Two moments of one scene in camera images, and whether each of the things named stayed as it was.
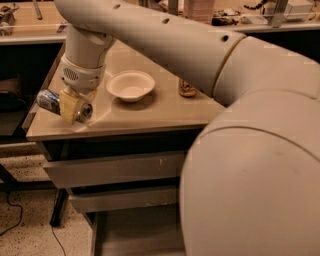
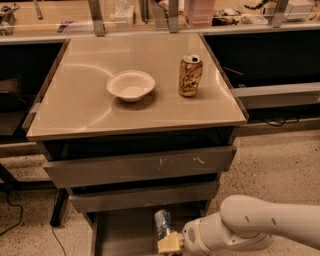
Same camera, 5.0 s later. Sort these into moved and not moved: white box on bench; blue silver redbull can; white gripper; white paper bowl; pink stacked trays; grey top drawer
Moved: blue silver redbull can; white gripper
Not moved: pink stacked trays; grey top drawer; white box on bench; white paper bowl
